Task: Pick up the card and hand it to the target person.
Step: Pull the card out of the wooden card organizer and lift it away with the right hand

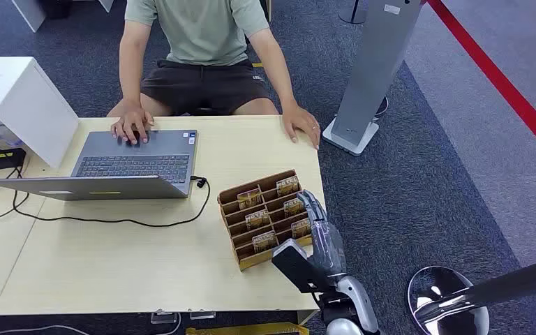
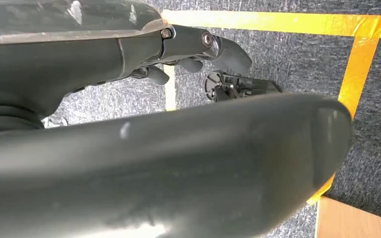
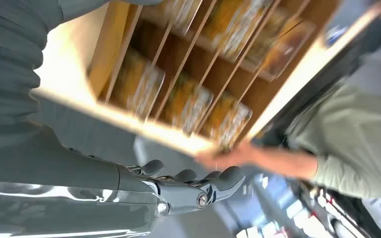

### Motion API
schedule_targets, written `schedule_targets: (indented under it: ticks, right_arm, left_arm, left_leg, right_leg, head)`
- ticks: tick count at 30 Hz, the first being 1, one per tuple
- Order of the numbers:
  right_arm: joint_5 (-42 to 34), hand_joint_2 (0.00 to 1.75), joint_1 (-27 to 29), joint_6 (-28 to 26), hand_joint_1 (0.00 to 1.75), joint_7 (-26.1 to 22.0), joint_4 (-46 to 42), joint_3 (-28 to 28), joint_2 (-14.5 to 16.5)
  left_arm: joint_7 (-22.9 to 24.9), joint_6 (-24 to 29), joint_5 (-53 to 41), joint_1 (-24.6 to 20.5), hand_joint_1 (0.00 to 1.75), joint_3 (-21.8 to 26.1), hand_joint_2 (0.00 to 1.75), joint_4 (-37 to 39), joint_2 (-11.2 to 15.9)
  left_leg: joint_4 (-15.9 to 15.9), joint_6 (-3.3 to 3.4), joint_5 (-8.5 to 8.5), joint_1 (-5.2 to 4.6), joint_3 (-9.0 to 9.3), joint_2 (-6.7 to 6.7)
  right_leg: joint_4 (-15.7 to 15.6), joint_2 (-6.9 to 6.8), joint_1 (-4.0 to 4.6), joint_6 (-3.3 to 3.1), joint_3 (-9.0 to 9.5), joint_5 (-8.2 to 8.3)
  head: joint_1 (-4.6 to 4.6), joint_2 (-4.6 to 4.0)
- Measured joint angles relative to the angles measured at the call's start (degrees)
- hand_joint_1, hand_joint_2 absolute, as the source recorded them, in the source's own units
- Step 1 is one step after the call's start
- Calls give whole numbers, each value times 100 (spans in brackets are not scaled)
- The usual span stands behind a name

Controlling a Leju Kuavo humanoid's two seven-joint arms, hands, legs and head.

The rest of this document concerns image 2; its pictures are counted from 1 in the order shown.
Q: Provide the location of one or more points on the robot left arm ribbed sleeve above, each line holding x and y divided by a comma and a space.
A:
3, 115

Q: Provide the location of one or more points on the black machine part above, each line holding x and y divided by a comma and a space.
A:
236, 87

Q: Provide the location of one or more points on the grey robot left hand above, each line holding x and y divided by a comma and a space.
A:
144, 170

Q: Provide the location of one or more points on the wooden table leg panel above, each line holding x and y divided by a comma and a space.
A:
351, 223

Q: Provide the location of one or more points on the white scrap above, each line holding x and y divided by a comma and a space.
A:
54, 122

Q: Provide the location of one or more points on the yellow floor tape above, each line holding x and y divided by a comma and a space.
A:
276, 23

